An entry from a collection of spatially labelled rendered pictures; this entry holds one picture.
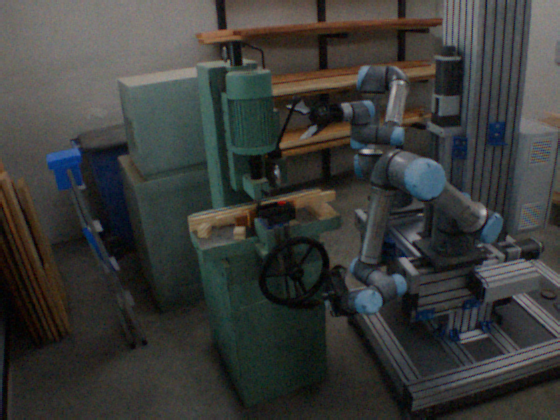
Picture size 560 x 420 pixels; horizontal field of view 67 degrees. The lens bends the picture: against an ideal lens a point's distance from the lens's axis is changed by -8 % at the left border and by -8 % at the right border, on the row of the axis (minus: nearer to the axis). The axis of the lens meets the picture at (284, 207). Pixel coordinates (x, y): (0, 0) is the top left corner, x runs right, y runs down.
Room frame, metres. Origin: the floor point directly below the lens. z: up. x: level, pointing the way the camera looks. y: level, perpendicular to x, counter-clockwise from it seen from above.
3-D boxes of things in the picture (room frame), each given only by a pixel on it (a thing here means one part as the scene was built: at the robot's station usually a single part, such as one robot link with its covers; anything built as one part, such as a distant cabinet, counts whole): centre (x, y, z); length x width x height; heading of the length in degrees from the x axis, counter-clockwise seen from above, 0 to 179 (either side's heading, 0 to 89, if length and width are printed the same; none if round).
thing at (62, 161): (2.10, 1.01, 0.58); 0.27 x 0.25 x 1.16; 118
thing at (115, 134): (3.34, 1.25, 0.48); 0.64 x 0.54 x 0.97; 119
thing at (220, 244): (1.68, 0.06, 0.87); 0.61 x 0.30 x 0.06; 112
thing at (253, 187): (1.80, 0.11, 1.03); 0.14 x 0.07 x 0.09; 22
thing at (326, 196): (1.81, 0.03, 0.92); 0.55 x 0.02 x 0.04; 112
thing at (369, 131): (1.82, -0.34, 1.22); 0.11 x 0.08 x 0.11; 68
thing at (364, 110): (1.83, -0.33, 1.31); 0.11 x 0.08 x 0.09; 112
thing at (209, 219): (1.80, 0.11, 0.93); 0.60 x 0.02 x 0.05; 112
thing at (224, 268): (1.89, 0.15, 0.76); 0.57 x 0.45 x 0.09; 22
